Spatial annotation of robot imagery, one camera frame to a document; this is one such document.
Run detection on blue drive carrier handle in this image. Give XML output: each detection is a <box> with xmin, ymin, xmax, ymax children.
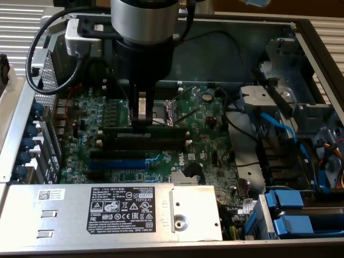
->
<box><xmin>264</xmin><ymin>189</ymin><xmax>305</xmax><ymax>209</ymax></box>
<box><xmin>273</xmin><ymin>214</ymin><xmax>315</xmax><ymax>239</ymax></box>

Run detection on black curved power cable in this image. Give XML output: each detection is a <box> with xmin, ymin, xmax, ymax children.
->
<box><xmin>214</xmin><ymin>87</ymin><xmax>261</xmax><ymax>143</ymax></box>

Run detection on white QR code sticker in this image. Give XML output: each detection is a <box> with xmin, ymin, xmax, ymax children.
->
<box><xmin>37</xmin><ymin>189</ymin><xmax>66</xmax><ymax>201</ymax></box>

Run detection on blue plastic drive rail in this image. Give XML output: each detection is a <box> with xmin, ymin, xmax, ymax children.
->
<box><xmin>243</xmin><ymin>212</ymin><xmax>260</xmax><ymax>241</ymax></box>

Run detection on long black expansion slot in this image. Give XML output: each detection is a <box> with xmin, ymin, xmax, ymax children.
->
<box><xmin>89</xmin><ymin>150</ymin><xmax>147</xmax><ymax>160</ymax></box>

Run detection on blue expansion slot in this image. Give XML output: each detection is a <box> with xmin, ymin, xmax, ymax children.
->
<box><xmin>88</xmin><ymin>160</ymin><xmax>148</xmax><ymax>170</ymax></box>

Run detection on blue disk wire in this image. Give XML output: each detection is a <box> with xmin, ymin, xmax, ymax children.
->
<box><xmin>248</xmin><ymin>110</ymin><xmax>331</xmax><ymax>194</ymax></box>

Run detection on silver power supply unit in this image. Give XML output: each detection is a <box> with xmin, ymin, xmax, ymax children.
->
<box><xmin>0</xmin><ymin>183</ymin><xmax>224</xmax><ymax>242</ymax></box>

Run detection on green RAM stick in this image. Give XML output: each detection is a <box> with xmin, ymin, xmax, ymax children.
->
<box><xmin>103</xmin><ymin>126</ymin><xmax>187</xmax><ymax>138</ymax></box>

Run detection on green motherboard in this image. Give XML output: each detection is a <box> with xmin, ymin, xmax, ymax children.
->
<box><xmin>56</xmin><ymin>83</ymin><xmax>255</xmax><ymax>216</ymax></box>

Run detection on orange yellow red wire bundle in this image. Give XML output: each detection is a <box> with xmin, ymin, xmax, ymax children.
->
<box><xmin>318</xmin><ymin>142</ymin><xmax>344</xmax><ymax>189</ymax></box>

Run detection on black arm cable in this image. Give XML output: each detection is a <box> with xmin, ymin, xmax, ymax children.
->
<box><xmin>184</xmin><ymin>0</ymin><xmax>197</xmax><ymax>31</ymax></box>

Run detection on thin grey wire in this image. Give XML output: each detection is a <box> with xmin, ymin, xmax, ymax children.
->
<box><xmin>233</xmin><ymin>160</ymin><xmax>262</xmax><ymax>168</ymax></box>

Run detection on black flat strap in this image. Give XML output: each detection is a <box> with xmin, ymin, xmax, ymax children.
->
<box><xmin>252</xmin><ymin>69</ymin><xmax>294</xmax><ymax>113</ymax></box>

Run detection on silver chipset heatsink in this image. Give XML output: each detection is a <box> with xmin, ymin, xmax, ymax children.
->
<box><xmin>171</xmin><ymin>171</ymin><xmax>201</xmax><ymax>186</ymax></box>

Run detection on grey metal drive cage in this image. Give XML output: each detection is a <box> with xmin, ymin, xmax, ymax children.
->
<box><xmin>259</xmin><ymin>37</ymin><xmax>323</xmax><ymax>108</ymax></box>

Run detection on CPU socket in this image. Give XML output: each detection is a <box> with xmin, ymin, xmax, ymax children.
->
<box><xmin>152</xmin><ymin>99</ymin><xmax>175</xmax><ymax>127</ymax></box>

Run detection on thin locking lever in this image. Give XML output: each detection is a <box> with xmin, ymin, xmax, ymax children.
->
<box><xmin>174</xmin><ymin>110</ymin><xmax>196</xmax><ymax>127</ymax></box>

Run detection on blue slot retainer clip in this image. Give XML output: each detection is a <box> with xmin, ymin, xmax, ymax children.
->
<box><xmin>12</xmin><ymin>164</ymin><xmax>27</xmax><ymax>180</ymax></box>
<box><xmin>25</xmin><ymin>124</ymin><xmax>40</xmax><ymax>138</ymax></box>
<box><xmin>16</xmin><ymin>150</ymin><xmax>32</xmax><ymax>165</ymax></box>
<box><xmin>20</xmin><ymin>137</ymin><xmax>36</xmax><ymax>151</ymax></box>
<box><xmin>28</xmin><ymin>103</ymin><xmax>45</xmax><ymax>121</ymax></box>

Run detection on black RAM slot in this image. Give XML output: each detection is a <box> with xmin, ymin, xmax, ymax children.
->
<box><xmin>96</xmin><ymin>137</ymin><xmax>192</xmax><ymax>151</ymax></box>
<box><xmin>103</xmin><ymin>78</ymin><xmax>182</xmax><ymax>91</ymax></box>
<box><xmin>103</xmin><ymin>85</ymin><xmax>183</xmax><ymax>100</ymax></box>
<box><xmin>97</xmin><ymin>129</ymin><xmax>190</xmax><ymax>140</ymax></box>

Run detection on silver aluminium bracket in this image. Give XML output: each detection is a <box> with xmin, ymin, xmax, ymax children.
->
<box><xmin>40</xmin><ymin>7</ymin><xmax>67</xmax><ymax>37</ymax></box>

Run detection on short black expansion slot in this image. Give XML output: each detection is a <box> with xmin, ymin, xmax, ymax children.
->
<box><xmin>86</xmin><ymin>171</ymin><xmax>105</xmax><ymax>181</ymax></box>

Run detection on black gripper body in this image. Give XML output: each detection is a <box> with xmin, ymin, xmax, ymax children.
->
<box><xmin>115</xmin><ymin>34</ymin><xmax>175</xmax><ymax>85</ymax></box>

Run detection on green yellow power wires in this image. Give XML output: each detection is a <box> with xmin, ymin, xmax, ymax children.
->
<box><xmin>225</xmin><ymin>225</ymin><xmax>242</xmax><ymax>240</ymax></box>

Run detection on open grey PC case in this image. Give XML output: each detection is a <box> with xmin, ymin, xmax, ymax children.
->
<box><xmin>0</xmin><ymin>9</ymin><xmax>344</xmax><ymax>258</ymax></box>

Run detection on black power supply label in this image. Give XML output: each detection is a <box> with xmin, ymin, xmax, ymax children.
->
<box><xmin>86</xmin><ymin>187</ymin><xmax>156</xmax><ymax>234</ymax></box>

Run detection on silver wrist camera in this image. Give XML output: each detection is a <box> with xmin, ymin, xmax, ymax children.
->
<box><xmin>64</xmin><ymin>16</ymin><xmax>119</xmax><ymax>58</ymax></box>

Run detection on black plug with short cable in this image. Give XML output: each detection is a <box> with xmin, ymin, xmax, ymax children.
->
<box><xmin>182</xmin><ymin>162</ymin><xmax>205</xmax><ymax>186</ymax></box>

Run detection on black part on rack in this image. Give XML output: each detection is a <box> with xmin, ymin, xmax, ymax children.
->
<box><xmin>0</xmin><ymin>53</ymin><xmax>10</xmax><ymax>88</ymax></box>

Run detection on thin red wire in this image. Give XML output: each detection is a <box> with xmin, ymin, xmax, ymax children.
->
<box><xmin>40</xmin><ymin>83</ymin><xmax>84</xmax><ymax>130</ymax></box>

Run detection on black looped cable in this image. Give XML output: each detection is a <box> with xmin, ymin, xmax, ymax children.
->
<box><xmin>84</xmin><ymin>59</ymin><xmax>110</xmax><ymax>87</ymax></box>

